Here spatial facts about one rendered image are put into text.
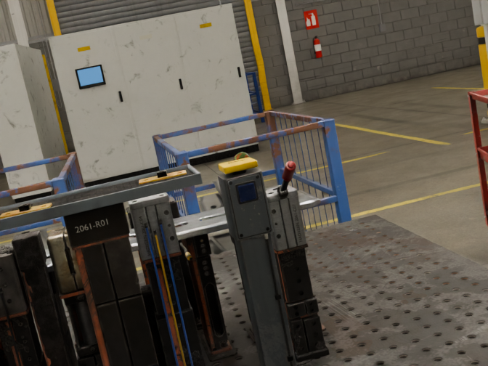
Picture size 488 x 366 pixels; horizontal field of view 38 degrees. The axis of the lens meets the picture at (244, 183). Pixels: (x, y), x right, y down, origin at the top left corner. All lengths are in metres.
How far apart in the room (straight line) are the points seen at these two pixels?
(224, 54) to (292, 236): 8.17
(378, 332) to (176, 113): 8.01
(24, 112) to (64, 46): 0.97
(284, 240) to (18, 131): 8.11
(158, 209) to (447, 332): 0.65
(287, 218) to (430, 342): 0.39
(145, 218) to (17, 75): 8.07
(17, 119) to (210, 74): 2.53
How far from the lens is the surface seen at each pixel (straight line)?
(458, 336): 1.54
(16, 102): 9.40
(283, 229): 1.43
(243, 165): 1.23
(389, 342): 1.55
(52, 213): 1.17
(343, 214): 3.58
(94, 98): 9.38
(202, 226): 1.51
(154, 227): 1.37
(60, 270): 1.40
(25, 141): 9.42
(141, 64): 9.40
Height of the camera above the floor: 1.35
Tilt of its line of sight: 10 degrees down
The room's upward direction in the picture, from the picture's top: 11 degrees counter-clockwise
